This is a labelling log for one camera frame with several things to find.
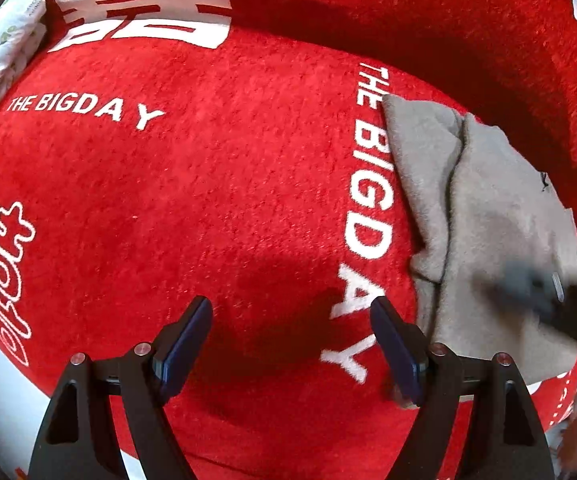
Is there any grey sweater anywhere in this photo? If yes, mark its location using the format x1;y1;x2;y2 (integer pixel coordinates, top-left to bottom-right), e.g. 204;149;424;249
381;94;577;386

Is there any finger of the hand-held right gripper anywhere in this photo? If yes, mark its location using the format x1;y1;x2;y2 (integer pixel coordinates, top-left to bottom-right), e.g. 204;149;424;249
485;260;566;318

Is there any white leaf-patterned quilt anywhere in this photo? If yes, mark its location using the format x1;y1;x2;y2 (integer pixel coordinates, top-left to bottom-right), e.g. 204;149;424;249
0;0;50;141

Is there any red printed blanket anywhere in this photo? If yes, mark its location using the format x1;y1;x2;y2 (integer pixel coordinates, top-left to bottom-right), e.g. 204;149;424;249
0;0;577;480

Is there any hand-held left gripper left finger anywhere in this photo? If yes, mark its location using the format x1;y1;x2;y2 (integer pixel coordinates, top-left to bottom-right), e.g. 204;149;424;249
28;296;213;480

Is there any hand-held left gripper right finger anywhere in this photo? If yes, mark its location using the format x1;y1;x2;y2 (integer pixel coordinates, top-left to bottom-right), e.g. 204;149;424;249
371;296;554;480

